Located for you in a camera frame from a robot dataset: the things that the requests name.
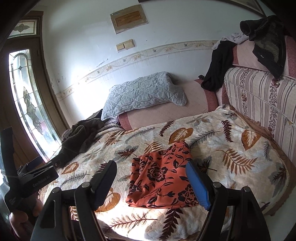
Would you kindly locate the beige wall switch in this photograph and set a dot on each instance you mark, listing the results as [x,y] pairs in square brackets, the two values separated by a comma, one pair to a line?
[129,44]
[120,47]

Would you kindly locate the grey quilted pillow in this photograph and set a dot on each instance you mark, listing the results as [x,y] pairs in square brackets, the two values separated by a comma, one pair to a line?
[141,95]

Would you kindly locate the framed wall plaque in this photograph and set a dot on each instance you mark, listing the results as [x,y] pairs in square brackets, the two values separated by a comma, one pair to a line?
[128,19]

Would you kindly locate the wooden stained glass door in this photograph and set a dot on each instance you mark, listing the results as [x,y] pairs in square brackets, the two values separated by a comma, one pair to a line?
[30,92]

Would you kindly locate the person's left hand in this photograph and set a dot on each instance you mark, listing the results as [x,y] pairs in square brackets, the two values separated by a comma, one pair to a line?
[20,222]

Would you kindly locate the black garment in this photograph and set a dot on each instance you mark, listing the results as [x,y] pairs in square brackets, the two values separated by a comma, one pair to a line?
[217,69]

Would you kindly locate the pale lilac cloth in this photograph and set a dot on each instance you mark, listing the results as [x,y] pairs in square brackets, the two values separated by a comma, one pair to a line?
[233,38]

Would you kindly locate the black bag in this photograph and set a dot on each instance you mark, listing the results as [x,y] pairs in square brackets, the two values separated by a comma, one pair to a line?
[97,114]

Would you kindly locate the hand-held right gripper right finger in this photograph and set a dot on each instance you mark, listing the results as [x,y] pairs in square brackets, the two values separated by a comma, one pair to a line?
[198,187]

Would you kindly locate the orange floral garment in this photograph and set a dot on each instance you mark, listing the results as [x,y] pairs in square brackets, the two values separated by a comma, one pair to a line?
[159,176]

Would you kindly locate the black jacket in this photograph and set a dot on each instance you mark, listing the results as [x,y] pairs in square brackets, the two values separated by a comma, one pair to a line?
[268,46]

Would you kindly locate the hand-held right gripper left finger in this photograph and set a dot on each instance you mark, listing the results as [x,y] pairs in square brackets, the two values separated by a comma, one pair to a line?
[104,183]

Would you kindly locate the striped floral sofa cushion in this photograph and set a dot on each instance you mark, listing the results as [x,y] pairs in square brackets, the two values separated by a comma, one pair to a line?
[261,97]

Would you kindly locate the dark brown fleece garment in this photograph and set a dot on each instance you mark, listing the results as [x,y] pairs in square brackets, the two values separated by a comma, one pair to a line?
[78,136]

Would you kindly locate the leaf print blanket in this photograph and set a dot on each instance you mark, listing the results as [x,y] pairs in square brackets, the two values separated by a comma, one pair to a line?
[231,148]

